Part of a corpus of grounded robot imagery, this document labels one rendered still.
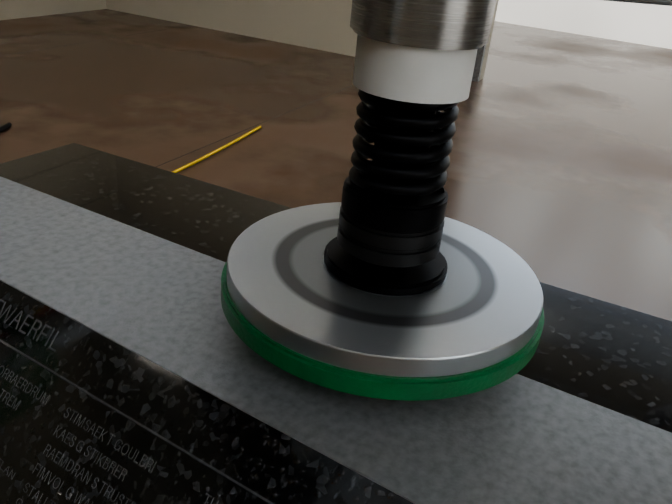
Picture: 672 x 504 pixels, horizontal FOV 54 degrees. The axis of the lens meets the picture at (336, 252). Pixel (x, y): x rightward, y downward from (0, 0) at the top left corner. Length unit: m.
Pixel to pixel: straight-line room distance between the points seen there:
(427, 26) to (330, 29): 5.40
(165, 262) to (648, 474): 0.38
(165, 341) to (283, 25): 5.56
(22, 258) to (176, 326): 0.16
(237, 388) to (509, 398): 0.17
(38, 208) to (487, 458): 0.45
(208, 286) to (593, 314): 0.31
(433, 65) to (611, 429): 0.25
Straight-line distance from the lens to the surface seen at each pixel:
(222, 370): 0.44
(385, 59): 0.38
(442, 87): 0.38
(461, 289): 0.44
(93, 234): 0.61
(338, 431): 0.40
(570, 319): 0.56
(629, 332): 0.57
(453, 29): 0.37
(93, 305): 0.51
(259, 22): 6.09
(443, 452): 0.40
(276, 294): 0.41
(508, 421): 0.43
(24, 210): 0.67
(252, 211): 0.65
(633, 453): 0.45
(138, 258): 0.57
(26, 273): 0.56
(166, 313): 0.50
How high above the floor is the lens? 1.07
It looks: 27 degrees down
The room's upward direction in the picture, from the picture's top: 6 degrees clockwise
